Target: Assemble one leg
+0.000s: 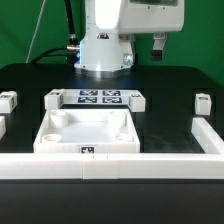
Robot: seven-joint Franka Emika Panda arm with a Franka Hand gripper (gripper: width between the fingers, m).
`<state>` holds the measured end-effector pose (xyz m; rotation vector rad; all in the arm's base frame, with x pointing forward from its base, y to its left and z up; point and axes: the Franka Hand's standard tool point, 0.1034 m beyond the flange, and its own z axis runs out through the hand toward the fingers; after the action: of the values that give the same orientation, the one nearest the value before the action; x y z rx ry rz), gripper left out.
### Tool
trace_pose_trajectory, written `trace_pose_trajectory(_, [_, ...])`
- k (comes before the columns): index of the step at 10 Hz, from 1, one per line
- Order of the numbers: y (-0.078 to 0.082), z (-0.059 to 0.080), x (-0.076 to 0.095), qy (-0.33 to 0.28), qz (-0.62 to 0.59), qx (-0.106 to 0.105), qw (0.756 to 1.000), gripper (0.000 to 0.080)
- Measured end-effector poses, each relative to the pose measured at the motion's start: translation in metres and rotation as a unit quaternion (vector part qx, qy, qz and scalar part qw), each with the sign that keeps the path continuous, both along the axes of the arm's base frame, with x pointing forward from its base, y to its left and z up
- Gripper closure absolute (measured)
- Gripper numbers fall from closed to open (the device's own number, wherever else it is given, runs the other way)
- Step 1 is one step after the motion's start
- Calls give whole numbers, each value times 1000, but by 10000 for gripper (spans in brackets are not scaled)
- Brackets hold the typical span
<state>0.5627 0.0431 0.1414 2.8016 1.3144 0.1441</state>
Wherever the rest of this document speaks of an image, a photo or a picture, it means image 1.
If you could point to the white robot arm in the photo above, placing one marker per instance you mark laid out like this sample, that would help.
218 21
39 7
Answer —
107 47

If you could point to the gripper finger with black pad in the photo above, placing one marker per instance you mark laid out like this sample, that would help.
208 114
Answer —
158 47

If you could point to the white square table top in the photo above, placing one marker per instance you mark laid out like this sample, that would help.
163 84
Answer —
97 131

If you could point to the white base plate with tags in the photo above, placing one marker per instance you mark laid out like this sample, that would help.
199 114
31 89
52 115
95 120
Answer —
56 98

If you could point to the white U-shaped obstacle fence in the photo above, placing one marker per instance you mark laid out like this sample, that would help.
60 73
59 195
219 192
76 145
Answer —
208 165

